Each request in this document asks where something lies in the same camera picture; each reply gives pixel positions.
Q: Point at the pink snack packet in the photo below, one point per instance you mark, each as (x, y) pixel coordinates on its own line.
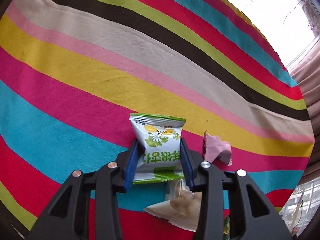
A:
(215, 147)

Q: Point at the white lace curtain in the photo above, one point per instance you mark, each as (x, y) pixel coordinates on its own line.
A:
(310, 10)

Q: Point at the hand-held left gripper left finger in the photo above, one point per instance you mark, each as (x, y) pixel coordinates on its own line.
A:
(132, 165)

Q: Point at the colourful striped blanket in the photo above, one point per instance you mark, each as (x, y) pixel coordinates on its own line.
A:
(75, 67)

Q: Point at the brown curtain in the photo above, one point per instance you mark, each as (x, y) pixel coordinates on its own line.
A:
(311, 92)

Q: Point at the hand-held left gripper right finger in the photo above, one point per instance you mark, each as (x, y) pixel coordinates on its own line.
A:
(186, 165)

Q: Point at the white cake packet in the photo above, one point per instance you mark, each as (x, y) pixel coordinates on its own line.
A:
(175, 207)

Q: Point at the white packet green print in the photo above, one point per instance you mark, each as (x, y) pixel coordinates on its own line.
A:
(157, 142)

